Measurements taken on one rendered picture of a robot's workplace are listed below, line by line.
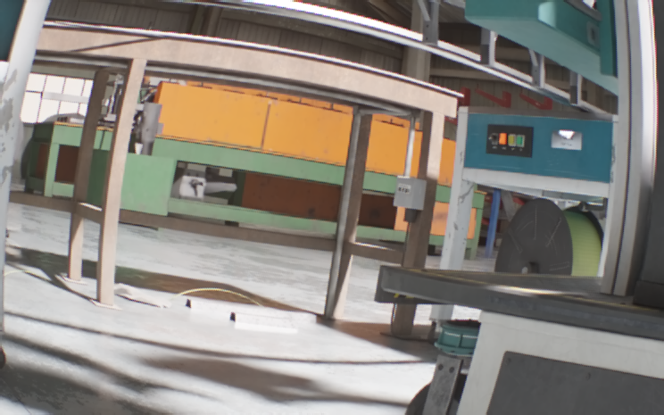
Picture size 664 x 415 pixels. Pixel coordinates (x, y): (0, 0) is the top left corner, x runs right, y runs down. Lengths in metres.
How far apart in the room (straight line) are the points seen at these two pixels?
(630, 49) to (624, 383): 0.51
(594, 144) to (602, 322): 1.40
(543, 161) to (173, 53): 1.07
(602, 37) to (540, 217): 1.58
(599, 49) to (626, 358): 0.51
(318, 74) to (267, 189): 6.28
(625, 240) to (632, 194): 0.06
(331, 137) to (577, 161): 6.33
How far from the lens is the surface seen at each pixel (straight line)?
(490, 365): 1.07
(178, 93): 7.60
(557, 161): 2.44
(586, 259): 2.66
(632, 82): 1.17
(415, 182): 2.97
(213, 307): 2.96
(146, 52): 2.52
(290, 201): 9.20
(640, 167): 1.14
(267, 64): 2.69
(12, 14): 1.41
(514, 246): 2.83
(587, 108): 2.32
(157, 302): 2.79
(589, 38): 1.20
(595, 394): 0.94
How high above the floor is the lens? 0.39
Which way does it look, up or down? level
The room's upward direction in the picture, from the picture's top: 8 degrees clockwise
